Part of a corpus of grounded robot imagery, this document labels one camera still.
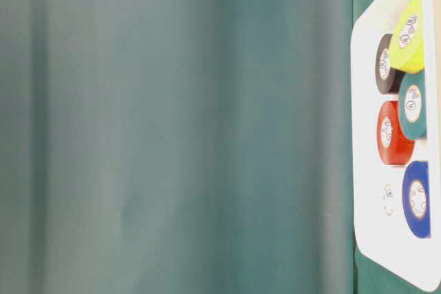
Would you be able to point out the red tape roll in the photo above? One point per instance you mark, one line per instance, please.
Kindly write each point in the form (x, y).
(394, 147)

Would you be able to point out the blue tape roll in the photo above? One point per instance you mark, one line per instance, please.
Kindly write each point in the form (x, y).
(415, 198)

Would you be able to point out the yellow tape roll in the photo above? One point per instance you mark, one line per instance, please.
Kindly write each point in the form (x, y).
(406, 48)

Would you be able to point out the teal tape roll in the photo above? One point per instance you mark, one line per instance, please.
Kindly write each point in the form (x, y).
(412, 106)

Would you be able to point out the white tape roll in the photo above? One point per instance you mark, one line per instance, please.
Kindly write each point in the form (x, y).
(388, 200)

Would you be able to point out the white plastic tray case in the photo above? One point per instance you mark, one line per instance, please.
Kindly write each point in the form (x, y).
(389, 241)

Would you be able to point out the black tape roll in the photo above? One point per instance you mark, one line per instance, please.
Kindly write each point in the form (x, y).
(388, 79)

